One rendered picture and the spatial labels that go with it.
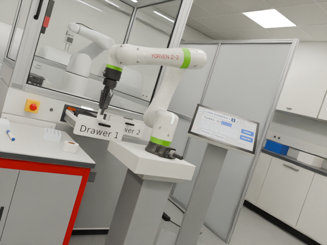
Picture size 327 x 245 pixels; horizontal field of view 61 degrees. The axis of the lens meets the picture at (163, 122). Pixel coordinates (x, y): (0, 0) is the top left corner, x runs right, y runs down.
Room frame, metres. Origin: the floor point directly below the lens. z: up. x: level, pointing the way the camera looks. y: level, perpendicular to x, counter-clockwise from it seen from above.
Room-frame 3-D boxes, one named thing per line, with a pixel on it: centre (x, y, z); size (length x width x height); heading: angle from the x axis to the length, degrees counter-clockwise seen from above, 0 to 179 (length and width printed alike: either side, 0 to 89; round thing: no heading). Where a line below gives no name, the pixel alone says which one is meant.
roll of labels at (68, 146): (1.36, 0.40, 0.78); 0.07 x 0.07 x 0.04
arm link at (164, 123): (1.62, -0.01, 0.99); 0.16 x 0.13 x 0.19; 30
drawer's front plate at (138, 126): (2.02, 0.25, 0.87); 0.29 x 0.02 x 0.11; 125
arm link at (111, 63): (1.55, 0.35, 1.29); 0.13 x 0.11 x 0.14; 30
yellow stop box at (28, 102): (1.64, 0.77, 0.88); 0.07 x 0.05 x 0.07; 125
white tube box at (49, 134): (1.50, 0.56, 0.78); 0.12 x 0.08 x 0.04; 24
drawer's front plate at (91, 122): (1.60, 0.33, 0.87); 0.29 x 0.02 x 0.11; 125
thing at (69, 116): (1.77, 0.45, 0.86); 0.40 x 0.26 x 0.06; 35
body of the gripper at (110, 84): (1.56, 0.35, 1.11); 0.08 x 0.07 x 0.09; 35
